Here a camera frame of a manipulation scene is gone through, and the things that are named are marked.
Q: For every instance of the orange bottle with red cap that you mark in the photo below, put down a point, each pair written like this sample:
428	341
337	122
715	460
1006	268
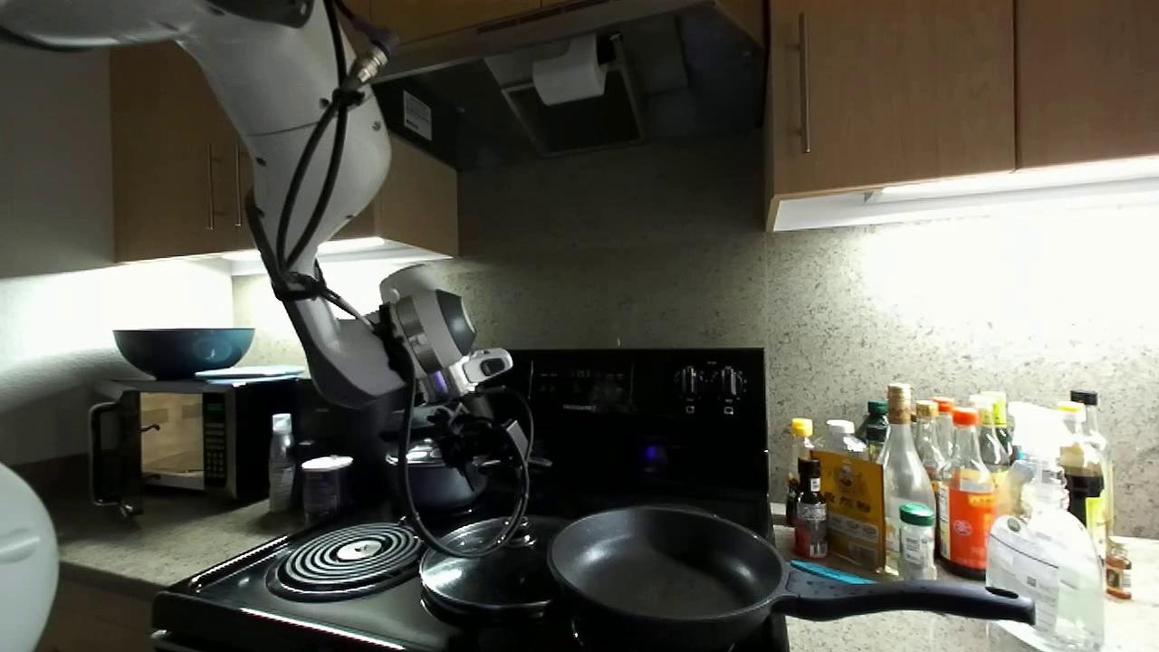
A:
969	500

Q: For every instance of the toaster oven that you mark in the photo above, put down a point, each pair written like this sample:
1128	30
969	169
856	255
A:
181	438

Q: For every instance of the clear bottle with tan cap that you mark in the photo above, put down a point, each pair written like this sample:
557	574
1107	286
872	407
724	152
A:
930	438

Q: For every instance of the black frying pan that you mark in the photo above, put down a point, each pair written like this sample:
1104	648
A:
675	581

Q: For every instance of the small brown bottle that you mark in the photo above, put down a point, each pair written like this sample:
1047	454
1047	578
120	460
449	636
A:
1116	571

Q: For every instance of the blue bowl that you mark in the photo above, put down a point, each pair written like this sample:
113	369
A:
181	349

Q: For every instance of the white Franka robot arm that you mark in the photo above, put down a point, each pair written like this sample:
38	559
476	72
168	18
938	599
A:
301	145

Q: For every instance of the wide wooden wall cabinet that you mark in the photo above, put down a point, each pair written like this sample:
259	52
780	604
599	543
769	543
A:
917	83

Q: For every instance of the glass lid with steel knob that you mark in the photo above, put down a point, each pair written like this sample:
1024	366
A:
495	574

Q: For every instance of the black coil burner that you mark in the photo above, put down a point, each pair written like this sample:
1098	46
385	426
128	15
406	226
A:
348	559

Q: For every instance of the teal utensil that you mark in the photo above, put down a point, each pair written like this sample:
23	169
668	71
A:
836	574

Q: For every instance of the electric coil stove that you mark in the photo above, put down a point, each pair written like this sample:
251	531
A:
675	420

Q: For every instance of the small saucepan lid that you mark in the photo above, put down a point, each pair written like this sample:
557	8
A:
419	459

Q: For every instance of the clear bottle with cork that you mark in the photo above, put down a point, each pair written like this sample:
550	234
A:
907	473

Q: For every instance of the dark jar with white lid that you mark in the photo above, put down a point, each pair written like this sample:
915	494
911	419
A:
329	489

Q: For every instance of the small jar with green lid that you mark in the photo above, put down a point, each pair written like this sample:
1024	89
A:
917	536

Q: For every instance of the under-cabinet light strip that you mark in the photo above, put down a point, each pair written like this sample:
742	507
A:
966	192
385	250

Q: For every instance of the bottle with green cap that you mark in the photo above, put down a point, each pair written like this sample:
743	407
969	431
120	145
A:
876	426

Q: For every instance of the bottle with yellow label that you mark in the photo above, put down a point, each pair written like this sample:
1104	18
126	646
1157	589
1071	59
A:
854	500

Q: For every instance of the small dark saucepan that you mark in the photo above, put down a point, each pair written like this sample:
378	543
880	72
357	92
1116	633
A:
428	482

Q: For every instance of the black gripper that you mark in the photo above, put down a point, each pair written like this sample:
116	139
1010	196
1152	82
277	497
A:
476	430

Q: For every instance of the yellow-green bottle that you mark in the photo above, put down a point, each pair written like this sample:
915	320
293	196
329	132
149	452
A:
994	437

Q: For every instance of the small bottle with red label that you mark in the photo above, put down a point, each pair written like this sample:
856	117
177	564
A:
808	519

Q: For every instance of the dark bottle with yellow cap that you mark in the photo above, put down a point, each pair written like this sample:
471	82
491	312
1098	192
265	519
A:
797	454

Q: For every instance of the black countertop appliance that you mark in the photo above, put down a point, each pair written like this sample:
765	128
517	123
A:
337	437

